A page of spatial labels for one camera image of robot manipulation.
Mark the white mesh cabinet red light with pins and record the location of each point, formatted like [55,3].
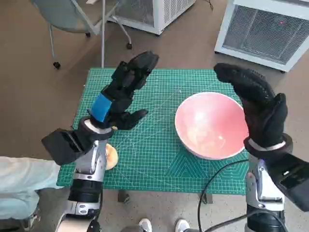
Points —
[260,33]

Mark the pink bowl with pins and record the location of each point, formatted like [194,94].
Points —
[210,125]

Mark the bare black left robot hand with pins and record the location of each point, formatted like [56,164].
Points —
[120,96]

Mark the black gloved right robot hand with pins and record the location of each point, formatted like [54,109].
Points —
[263,116]

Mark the grey office chair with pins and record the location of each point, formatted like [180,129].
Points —
[60,14]

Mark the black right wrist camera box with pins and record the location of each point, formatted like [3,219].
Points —
[293,177]

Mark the thin white metal pole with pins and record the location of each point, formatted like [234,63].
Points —
[102,33]

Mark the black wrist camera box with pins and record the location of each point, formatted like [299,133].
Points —
[62,146]
[293,177]

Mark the pale green cloth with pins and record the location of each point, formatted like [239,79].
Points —
[19,181]

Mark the green cutting mat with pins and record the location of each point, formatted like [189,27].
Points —
[157,120]

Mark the person's white shoe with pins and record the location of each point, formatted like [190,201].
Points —
[182,225]
[145,225]

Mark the round tan bread bun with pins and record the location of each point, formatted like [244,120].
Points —
[112,157]

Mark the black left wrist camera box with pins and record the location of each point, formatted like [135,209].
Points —
[62,146]

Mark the metal table bracket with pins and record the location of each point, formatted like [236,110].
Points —
[124,196]
[207,198]

